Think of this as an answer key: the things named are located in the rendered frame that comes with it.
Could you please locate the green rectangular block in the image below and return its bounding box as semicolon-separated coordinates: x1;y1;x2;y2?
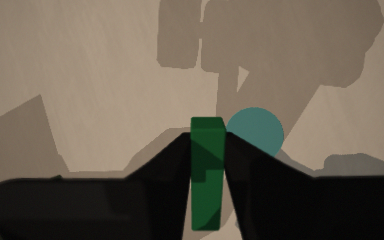
190;117;227;231

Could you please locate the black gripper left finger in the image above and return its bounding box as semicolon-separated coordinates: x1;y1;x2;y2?
0;132;191;240

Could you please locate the teal flat circle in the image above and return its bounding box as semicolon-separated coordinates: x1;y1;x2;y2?
226;107;284;157

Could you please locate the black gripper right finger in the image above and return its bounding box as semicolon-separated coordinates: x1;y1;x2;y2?
224;132;384;240

